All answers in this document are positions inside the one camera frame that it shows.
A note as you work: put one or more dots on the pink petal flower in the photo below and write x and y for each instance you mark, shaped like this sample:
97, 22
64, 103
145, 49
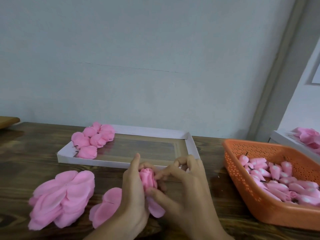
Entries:
107, 131

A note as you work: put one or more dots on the white paper notice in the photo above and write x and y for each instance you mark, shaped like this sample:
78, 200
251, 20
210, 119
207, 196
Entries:
316, 75

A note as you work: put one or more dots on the pink rose buds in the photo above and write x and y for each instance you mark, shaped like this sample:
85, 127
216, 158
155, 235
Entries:
272, 180

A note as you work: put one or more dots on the group of finished pink roses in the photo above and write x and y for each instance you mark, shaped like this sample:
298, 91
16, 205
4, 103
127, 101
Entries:
80, 140

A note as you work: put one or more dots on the stack of pink petals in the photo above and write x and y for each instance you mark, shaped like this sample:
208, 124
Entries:
105, 207
62, 197

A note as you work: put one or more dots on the orange plastic basket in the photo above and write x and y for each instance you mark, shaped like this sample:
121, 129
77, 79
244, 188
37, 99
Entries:
262, 212

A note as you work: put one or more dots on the pile of pink petals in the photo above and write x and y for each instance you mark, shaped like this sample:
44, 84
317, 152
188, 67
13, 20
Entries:
307, 136

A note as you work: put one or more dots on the person's right forearm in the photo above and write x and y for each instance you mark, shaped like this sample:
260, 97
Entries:
225, 236

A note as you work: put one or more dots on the person's left hand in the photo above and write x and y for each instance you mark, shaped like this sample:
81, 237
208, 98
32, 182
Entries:
131, 197

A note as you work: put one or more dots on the person's right hand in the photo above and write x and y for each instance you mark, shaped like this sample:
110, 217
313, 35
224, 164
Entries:
190, 200

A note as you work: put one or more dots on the grey door frame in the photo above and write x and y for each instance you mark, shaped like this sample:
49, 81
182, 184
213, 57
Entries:
282, 65

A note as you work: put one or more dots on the white shallow tray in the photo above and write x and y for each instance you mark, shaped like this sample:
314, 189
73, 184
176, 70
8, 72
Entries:
145, 147

